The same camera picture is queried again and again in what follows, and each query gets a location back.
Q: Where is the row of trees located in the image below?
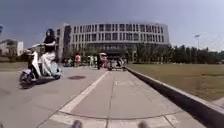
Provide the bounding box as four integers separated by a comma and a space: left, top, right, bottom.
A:
124, 43, 224, 65

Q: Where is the dry grass lawn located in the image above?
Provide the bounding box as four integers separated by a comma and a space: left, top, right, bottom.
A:
128, 63, 224, 103

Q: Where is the white scooter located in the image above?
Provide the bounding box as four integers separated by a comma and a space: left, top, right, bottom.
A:
19, 43, 64, 84

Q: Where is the lamp pole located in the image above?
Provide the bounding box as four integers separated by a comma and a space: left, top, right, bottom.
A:
194, 34, 202, 51

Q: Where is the robot's own part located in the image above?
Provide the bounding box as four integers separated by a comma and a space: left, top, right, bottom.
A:
137, 120, 150, 128
71, 119, 84, 128

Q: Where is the grey paved plaza ground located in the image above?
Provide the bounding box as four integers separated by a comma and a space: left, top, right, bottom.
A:
0, 66, 224, 128

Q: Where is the round manhole cover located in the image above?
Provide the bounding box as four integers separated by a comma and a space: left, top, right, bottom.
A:
67, 75, 87, 81

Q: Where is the group of people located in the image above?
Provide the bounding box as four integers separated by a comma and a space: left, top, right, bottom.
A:
63, 52, 128, 72

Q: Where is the grey stone kerb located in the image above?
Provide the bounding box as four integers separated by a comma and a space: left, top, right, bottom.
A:
125, 66, 224, 128

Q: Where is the low pale building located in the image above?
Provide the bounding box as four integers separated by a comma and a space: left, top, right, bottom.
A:
0, 38, 25, 57

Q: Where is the person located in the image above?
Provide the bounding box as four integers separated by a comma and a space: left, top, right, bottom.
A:
39, 28, 58, 76

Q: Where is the large grey many-windowed building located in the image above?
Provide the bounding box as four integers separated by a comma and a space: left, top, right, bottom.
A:
54, 21, 171, 63

